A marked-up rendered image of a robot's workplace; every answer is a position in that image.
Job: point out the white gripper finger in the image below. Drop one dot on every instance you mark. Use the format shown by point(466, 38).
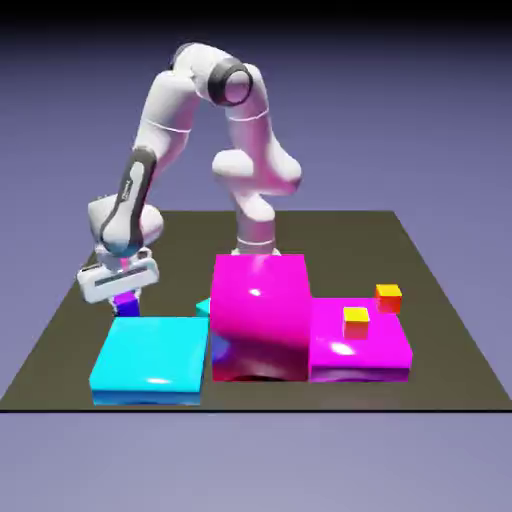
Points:
point(115, 306)

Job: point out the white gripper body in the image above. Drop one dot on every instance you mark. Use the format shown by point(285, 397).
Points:
point(120, 280)

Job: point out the small purple cube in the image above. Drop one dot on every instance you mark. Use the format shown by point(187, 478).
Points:
point(127, 304)

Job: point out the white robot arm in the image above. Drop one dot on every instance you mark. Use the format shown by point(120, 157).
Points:
point(244, 132)

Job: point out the small cyan cube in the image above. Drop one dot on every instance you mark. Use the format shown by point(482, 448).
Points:
point(204, 308)

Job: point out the small orange cube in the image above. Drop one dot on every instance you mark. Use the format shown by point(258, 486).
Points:
point(356, 323)
point(388, 298)

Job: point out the large cyan box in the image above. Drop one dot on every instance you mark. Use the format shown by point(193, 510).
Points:
point(150, 354)

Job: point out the large pink box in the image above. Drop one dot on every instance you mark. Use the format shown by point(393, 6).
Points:
point(260, 316)

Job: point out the large magenta box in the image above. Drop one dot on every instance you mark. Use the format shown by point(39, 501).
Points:
point(360, 352)

